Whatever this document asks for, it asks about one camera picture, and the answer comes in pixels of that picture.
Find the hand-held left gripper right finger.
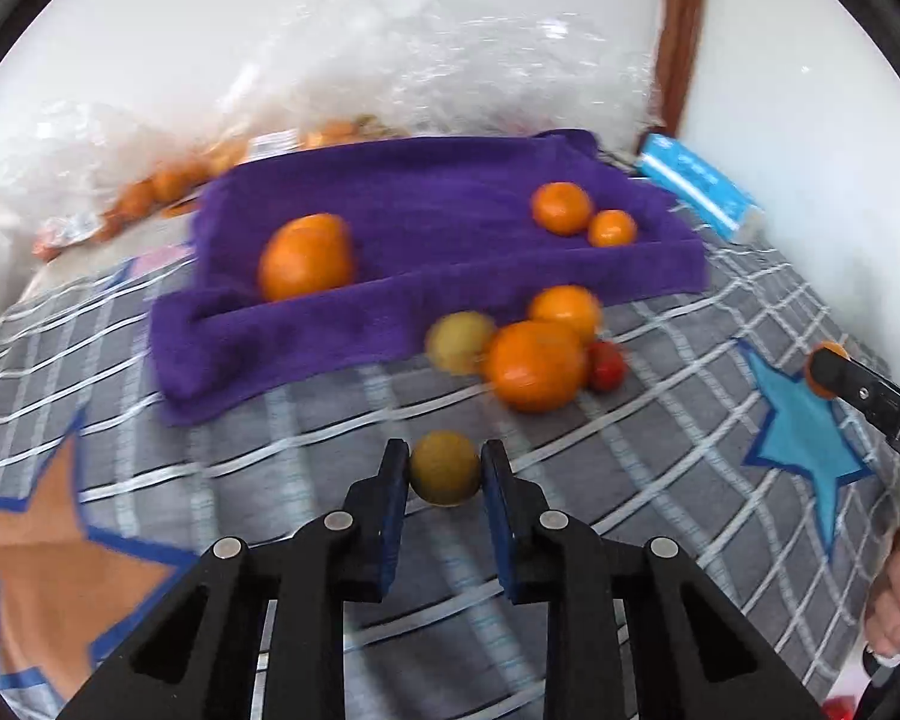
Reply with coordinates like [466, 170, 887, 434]
[480, 441, 826, 720]

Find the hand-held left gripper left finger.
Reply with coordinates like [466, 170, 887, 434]
[56, 439, 411, 720]

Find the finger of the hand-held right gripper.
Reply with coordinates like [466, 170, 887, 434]
[807, 349, 900, 437]

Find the small mandarin orange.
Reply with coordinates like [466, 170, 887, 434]
[805, 342, 850, 398]

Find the yellow-green round fruit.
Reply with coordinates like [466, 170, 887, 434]
[409, 431, 483, 506]
[426, 311, 497, 376]

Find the red cherry tomato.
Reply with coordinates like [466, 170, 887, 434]
[585, 340, 629, 392]

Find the large mandarin orange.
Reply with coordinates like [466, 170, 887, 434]
[259, 213, 357, 303]

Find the purple towel covered tray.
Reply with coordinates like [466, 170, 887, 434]
[148, 127, 710, 427]

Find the person's right hand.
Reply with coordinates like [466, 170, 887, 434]
[865, 495, 900, 662]

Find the grey checkered star blanket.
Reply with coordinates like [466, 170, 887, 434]
[0, 240, 900, 720]

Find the blue tissue pack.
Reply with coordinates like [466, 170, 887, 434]
[636, 133, 766, 242]

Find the pale patterned bedsheet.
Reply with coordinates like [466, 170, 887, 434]
[112, 240, 200, 275]

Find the brown wooden door frame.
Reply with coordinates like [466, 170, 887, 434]
[654, 0, 710, 137]

